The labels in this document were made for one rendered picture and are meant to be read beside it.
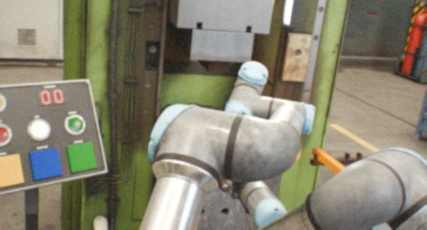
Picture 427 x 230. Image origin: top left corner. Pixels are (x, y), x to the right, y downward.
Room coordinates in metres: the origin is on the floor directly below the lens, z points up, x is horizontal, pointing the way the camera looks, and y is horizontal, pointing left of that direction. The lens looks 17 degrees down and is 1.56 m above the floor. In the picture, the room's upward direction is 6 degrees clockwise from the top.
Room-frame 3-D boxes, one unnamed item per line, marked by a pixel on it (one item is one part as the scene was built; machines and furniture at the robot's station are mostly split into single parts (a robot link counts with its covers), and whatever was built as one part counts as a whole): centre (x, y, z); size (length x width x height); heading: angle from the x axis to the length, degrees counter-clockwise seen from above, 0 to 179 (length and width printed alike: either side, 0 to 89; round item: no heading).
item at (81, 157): (1.21, 0.35, 1.01); 0.07 x 0.05 x 0.07; 130
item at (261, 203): (1.03, -0.16, 1.00); 0.11 x 0.08 x 0.09; 16
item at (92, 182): (1.49, 0.38, 0.80); 0.06 x 0.03 x 0.14; 105
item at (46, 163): (1.15, 0.42, 1.01); 0.07 x 0.05 x 0.07; 130
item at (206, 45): (1.68, 0.04, 1.32); 0.42 x 0.20 x 0.10; 15
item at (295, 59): (1.68, -0.28, 1.27); 0.09 x 0.02 x 0.17; 105
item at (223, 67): (1.72, 0.03, 1.24); 0.30 x 0.07 x 0.06; 15
